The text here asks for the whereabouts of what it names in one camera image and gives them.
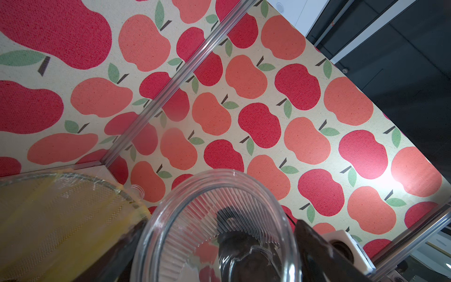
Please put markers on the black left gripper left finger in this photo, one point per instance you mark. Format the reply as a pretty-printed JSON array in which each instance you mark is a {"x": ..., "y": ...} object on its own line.
[{"x": 116, "y": 264}]

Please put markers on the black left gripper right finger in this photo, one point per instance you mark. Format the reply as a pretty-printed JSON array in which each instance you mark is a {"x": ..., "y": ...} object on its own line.
[{"x": 320, "y": 261}]

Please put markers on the clear plastic jar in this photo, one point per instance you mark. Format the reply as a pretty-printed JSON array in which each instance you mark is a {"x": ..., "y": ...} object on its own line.
[{"x": 137, "y": 191}]

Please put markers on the yellow plastic bin liner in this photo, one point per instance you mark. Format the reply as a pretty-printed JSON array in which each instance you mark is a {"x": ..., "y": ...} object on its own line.
[{"x": 63, "y": 225}]

